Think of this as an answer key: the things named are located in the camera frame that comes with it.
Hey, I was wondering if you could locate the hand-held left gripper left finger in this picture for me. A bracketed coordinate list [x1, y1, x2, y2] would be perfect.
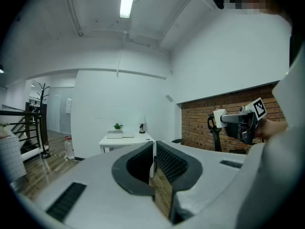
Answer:
[18, 141, 173, 229]

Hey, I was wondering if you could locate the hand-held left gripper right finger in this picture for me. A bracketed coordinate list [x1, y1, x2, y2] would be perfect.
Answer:
[156, 141, 249, 225]

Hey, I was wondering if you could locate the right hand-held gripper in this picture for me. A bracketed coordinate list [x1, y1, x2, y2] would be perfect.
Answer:
[220, 97, 267, 145]

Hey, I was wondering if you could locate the white cloth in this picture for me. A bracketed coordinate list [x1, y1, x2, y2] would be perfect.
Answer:
[213, 108, 227, 129]

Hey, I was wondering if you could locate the person's right forearm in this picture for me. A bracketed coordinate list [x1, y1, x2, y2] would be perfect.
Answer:
[254, 119, 288, 140]

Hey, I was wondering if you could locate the water bottle red label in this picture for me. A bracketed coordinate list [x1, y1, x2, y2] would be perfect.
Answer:
[64, 135, 76, 160]

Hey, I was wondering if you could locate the white table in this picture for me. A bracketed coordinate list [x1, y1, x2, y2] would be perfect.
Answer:
[98, 131, 157, 179]

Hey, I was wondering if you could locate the white shade table lamp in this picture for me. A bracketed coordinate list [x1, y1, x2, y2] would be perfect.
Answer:
[138, 114, 147, 135]

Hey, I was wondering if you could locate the black coat rack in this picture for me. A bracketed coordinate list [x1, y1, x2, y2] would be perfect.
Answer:
[36, 82, 51, 159]

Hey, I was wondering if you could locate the black stair railing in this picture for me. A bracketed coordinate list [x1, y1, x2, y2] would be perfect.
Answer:
[0, 104, 44, 155]

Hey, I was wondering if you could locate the white gridded cabinet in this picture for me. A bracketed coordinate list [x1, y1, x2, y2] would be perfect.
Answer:
[0, 129, 27, 185]

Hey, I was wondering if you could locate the person's black clothing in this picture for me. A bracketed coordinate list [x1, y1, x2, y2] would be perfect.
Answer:
[288, 13, 305, 68]

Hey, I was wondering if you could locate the small plant white pot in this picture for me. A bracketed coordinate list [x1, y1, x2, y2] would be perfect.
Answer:
[0, 121, 10, 138]

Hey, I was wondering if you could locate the fluorescent ceiling light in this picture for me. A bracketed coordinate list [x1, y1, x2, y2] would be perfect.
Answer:
[119, 0, 139, 19]

